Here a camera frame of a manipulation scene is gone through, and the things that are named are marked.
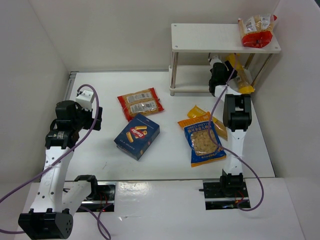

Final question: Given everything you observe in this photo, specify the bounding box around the yellow spaghetti bag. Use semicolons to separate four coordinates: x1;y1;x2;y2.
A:
187;105;228;141
225;53;255;94

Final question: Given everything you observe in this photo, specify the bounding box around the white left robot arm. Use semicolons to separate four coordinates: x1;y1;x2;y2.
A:
18;100;103;240

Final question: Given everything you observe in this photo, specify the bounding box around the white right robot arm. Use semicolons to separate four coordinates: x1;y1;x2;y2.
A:
208;56;252;197

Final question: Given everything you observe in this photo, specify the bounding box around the blue Barilla pasta box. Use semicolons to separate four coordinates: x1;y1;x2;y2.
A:
114;113;160;161

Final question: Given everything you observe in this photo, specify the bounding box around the red pasta bag on shelf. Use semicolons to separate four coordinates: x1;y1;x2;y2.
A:
238;13;278;49

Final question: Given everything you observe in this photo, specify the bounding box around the white two-tier shelf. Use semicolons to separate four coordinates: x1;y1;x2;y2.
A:
169;23;281;96

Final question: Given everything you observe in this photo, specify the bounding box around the red clear macaroni bag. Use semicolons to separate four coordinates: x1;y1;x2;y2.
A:
117;87;165;122

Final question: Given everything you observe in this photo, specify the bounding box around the blue orange orecchiette bag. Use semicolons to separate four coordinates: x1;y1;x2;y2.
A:
178;113;227;167

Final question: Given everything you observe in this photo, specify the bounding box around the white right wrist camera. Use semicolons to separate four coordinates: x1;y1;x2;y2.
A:
208;55;223;67

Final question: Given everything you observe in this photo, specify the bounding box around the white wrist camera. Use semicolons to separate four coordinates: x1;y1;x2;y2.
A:
208;55;223;67
75;90;95;112

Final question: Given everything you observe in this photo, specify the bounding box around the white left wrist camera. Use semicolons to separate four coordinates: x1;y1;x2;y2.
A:
75;90;95;112

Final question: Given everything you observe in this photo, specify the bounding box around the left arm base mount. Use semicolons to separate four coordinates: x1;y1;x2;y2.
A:
62;181;117;213

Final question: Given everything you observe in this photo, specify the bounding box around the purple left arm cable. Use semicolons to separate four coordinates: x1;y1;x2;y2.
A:
0;84;111;240

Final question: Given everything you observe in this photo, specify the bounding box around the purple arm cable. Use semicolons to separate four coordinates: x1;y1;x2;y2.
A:
209;53;265;212
0;84;111;240

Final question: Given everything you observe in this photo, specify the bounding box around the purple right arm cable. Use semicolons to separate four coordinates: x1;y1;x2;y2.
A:
209;53;265;212

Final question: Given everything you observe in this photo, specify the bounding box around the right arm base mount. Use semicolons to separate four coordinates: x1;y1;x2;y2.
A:
198;181;251;210

